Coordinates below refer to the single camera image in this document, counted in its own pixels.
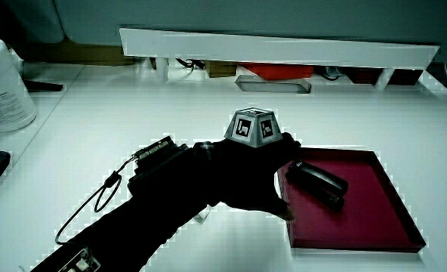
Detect person's left hand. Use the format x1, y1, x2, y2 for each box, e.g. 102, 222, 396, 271
206, 107, 302, 222

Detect black stapler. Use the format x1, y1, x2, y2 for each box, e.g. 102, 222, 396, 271
285, 160, 350, 212

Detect dark red square plate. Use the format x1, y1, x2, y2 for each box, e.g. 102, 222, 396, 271
275, 147, 427, 254

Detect person's left forearm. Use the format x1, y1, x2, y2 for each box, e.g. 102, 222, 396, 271
29, 135, 213, 272

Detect clear plastic tray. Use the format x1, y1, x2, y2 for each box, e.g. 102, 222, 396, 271
235, 74, 313, 94

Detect small brown box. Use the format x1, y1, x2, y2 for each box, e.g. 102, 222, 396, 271
205, 61, 239, 79

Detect orange box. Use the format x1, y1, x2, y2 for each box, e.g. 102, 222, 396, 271
239, 63, 316, 81

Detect white desk riser shelf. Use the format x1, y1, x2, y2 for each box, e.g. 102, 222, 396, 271
119, 27, 441, 91

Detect dark red box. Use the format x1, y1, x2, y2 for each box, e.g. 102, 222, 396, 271
340, 67, 384, 85
387, 69, 424, 86

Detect brown cardboard box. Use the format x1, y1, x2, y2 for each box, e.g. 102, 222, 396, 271
26, 36, 136, 66

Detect white cylindrical container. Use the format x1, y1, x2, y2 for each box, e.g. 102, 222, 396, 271
0, 36, 39, 134

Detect black cables under shelf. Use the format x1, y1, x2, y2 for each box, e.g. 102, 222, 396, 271
174, 57, 206, 71

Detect thin black looped cable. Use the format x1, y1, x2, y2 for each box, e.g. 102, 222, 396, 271
54, 156, 138, 246

